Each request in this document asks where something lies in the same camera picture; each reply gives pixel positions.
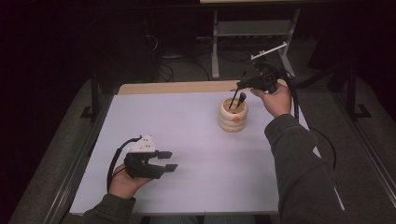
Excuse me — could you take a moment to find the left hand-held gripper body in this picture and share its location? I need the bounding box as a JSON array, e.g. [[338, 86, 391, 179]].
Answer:
[[123, 134, 163, 180]]

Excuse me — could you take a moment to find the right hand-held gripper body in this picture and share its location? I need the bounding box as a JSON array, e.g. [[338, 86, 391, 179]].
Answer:
[[248, 41, 288, 95]]

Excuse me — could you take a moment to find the thin black makeup brush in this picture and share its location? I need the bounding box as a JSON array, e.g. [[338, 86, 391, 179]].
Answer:
[[228, 70, 248, 110]]

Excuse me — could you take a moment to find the fluffy black makeup brush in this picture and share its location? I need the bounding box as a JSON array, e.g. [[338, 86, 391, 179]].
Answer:
[[233, 91, 248, 115]]

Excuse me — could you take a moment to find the cream ribbed brush holder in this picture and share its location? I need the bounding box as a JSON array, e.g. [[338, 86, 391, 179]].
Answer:
[[218, 97, 249, 133]]

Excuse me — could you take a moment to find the person's right hand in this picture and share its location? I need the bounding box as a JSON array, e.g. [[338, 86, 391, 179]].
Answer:
[[250, 83, 292, 119]]

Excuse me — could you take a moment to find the person's left hand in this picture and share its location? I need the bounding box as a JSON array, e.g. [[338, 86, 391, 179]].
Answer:
[[107, 163, 152, 200]]

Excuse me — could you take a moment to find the white table mat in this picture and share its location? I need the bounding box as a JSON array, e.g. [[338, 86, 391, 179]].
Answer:
[[68, 89, 346, 216]]

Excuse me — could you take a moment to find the white metal stand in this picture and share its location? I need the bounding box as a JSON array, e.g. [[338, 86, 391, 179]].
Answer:
[[210, 8, 302, 80]]

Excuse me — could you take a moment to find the wooden table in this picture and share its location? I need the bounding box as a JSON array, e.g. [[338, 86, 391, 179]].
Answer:
[[117, 78, 289, 96]]

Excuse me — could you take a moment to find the black stand leg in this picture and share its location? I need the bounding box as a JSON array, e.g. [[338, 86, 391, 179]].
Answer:
[[79, 71, 101, 122], [345, 62, 372, 122]]

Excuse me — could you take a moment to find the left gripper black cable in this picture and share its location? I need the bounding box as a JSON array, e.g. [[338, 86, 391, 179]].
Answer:
[[106, 135, 143, 194]]

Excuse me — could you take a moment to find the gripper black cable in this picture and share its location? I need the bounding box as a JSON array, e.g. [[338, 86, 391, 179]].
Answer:
[[106, 135, 143, 194], [264, 62, 337, 172]]

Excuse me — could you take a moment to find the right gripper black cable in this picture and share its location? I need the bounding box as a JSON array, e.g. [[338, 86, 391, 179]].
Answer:
[[264, 62, 337, 172]]

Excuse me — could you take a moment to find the tangle of floor cables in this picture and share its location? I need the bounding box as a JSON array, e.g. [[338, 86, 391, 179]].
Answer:
[[143, 18, 260, 82]]

